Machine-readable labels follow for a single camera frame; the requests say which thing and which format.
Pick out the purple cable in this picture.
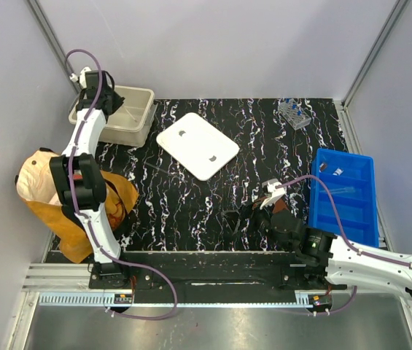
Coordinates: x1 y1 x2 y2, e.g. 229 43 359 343
64 49 179 321
278 174 412 316

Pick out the thermometer with red tip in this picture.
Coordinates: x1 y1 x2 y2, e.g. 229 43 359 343
123 106 139 123

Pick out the blue compartment tray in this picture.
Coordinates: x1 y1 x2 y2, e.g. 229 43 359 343
308 148 379 248

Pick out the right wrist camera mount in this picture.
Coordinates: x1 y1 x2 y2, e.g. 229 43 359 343
260 179 286 209

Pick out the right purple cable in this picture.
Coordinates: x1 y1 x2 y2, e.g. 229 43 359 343
278 174 412 316

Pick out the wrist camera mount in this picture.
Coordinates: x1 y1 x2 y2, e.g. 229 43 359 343
69 66 92 89
260 179 286 209

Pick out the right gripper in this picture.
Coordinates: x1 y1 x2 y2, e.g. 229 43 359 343
222 195 292 252

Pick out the white plastic lid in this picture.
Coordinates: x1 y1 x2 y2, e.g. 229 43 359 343
156 112 240 182

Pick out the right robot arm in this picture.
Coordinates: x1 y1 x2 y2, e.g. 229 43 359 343
221 201 412 301

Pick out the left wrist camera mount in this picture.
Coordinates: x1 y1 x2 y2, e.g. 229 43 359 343
69 66 92 89

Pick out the clear glass rod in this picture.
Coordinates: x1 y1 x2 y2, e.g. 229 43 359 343
144 162 178 177

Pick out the white capped tube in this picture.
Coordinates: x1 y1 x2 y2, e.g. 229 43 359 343
333 168 343 176

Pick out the clear test tube rack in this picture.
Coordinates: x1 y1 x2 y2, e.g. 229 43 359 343
278 98 311 131

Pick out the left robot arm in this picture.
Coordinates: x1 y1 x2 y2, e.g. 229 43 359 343
50 69 131 289

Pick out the cloth bag with items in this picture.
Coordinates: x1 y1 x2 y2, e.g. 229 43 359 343
15 148 139 263

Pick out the beige plastic bin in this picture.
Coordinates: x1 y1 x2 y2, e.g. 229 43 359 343
68 85 155 147

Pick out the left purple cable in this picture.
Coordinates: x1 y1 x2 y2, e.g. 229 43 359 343
64 49 179 321

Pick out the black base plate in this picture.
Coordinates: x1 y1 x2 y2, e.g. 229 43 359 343
89 252 329 290

